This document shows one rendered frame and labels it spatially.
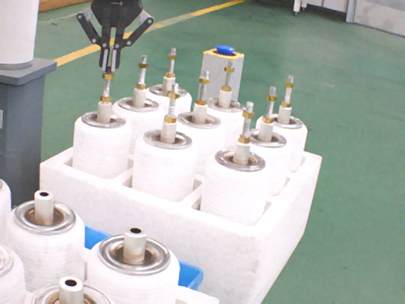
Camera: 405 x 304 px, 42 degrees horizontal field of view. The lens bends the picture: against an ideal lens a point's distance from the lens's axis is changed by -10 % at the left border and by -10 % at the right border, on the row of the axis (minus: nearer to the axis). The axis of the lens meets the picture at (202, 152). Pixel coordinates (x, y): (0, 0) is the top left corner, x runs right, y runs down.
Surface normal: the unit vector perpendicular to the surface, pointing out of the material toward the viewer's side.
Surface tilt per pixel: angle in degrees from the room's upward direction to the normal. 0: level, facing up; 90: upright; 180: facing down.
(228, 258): 90
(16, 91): 93
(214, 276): 90
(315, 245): 0
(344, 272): 0
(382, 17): 90
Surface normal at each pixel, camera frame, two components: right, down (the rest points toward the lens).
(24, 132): 0.95, 0.22
